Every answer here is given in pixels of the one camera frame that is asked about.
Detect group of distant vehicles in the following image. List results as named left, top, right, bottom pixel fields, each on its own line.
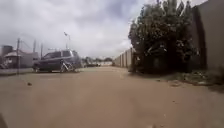
left=82, top=57, right=114, bottom=68

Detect brown dirt road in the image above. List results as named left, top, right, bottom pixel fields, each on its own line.
left=0, top=65, right=224, bottom=128

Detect bicycle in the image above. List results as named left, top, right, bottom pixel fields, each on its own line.
left=59, top=61, right=77, bottom=74

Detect street lamp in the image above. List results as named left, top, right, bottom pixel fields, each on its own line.
left=63, top=31, right=72, bottom=51

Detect dark car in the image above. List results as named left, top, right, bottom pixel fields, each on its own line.
left=32, top=49, right=84, bottom=74

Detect dark green tree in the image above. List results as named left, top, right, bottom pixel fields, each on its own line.
left=127, top=0, right=202, bottom=75

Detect low building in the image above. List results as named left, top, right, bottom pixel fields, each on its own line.
left=0, top=44, right=40, bottom=70

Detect pole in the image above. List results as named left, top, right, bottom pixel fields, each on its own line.
left=16, top=37, right=21, bottom=75

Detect grey concrete wall with pillars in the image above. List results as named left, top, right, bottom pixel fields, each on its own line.
left=113, top=0, right=224, bottom=73

